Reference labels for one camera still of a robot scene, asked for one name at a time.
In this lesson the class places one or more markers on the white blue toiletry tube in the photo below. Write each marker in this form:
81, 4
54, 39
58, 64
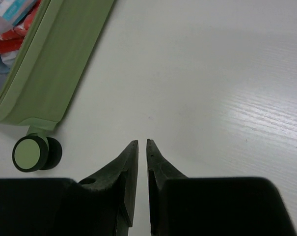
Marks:
12, 12

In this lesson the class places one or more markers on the red white patterned garment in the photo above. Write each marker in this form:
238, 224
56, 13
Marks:
11, 40

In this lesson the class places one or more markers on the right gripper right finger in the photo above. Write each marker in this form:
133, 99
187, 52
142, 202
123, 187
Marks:
160, 173

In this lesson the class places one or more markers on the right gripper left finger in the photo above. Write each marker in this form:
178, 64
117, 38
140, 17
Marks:
112, 191

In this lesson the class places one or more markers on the green hard-shell suitcase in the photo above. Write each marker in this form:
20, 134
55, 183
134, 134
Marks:
45, 74

